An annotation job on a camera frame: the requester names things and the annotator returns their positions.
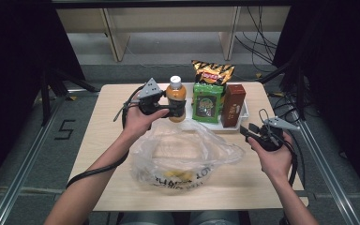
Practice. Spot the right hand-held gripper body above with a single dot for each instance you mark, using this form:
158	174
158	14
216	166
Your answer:
281	124

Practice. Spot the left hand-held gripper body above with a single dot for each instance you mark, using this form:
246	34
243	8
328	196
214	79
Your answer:
150	90

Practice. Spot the orange juice bottle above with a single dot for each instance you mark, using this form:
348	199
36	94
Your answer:
176	93

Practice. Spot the brown carton box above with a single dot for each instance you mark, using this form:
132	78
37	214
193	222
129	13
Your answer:
232	106

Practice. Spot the green snack packet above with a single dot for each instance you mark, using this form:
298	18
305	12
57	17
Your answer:
207	106

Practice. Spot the white plastic bin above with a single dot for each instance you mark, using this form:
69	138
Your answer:
211	126

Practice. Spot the clear plastic bag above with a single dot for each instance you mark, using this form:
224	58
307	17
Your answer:
181	156

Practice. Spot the yellow black chip bag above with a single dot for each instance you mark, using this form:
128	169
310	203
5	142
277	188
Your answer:
212	75

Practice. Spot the person's left hand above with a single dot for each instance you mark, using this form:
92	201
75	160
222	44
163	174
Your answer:
136	122

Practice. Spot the person's right hand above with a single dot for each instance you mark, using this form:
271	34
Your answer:
276	165

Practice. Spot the black tripod stand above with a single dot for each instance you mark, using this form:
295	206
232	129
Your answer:
45	100
299	90

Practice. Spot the beige wooden desk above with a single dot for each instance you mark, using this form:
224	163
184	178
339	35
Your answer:
168	18

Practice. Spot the dark curtain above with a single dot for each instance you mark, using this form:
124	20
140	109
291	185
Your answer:
340	78
12	62

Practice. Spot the person's right leg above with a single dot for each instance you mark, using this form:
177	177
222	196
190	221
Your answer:
214	218

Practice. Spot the person's leg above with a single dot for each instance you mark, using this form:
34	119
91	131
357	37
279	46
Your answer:
145	219
214	218

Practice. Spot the person's left leg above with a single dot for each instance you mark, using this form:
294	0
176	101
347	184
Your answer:
145	219

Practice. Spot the metal floor rail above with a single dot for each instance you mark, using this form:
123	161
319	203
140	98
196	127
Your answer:
328	178
18	178

